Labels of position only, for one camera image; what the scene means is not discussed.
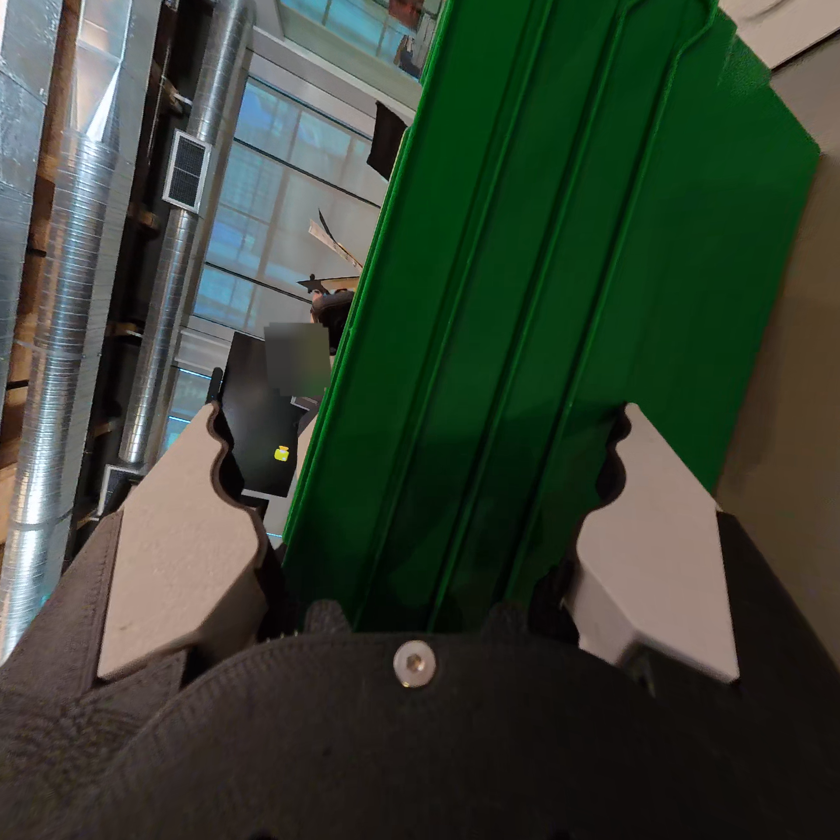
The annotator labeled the large glass window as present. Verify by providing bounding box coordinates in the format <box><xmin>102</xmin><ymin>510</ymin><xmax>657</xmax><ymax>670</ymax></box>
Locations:
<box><xmin>164</xmin><ymin>0</ymin><xmax>454</xmax><ymax>460</ymax></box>

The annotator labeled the black hanging cloth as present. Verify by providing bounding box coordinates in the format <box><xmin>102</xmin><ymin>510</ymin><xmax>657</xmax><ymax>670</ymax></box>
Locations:
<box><xmin>366</xmin><ymin>100</ymin><xmax>411</xmax><ymax>181</ymax></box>

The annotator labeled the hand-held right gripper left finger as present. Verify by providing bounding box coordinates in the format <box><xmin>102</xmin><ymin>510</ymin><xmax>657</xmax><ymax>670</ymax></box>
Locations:
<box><xmin>97</xmin><ymin>402</ymin><xmax>290</xmax><ymax>681</ymax></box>

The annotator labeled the black monitor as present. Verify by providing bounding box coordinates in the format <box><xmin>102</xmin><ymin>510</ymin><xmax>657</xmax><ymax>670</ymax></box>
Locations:
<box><xmin>209</xmin><ymin>331</ymin><xmax>312</xmax><ymax>500</ymax></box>

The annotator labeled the slim silver ventilation duct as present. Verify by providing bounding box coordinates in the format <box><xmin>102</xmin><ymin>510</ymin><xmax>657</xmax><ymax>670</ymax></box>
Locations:
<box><xmin>118</xmin><ymin>0</ymin><xmax>258</xmax><ymax>468</ymax></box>

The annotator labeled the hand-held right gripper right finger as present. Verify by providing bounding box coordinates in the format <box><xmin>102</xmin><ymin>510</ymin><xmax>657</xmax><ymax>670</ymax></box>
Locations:
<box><xmin>528</xmin><ymin>402</ymin><xmax>742</xmax><ymax>685</ymax></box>

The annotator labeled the white vent grille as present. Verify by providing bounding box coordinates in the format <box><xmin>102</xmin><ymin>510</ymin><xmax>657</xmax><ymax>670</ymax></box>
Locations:
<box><xmin>161</xmin><ymin>128</ymin><xmax>212</xmax><ymax>212</ymax></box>
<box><xmin>98</xmin><ymin>462</ymin><xmax>144</xmax><ymax>519</ymax></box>

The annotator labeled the white slanted board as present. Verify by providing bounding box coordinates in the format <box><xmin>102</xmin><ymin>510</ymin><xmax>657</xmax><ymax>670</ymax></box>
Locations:
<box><xmin>307</xmin><ymin>209</ymin><xmax>365</xmax><ymax>271</ymax></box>

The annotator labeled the large silver ventilation duct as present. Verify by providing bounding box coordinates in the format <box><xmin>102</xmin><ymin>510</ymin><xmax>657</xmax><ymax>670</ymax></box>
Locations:
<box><xmin>0</xmin><ymin>0</ymin><xmax>132</xmax><ymax>664</ymax></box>

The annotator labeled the green plastic bin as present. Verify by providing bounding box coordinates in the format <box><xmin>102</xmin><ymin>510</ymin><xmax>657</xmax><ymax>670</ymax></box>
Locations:
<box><xmin>281</xmin><ymin>0</ymin><xmax>821</xmax><ymax>636</ymax></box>

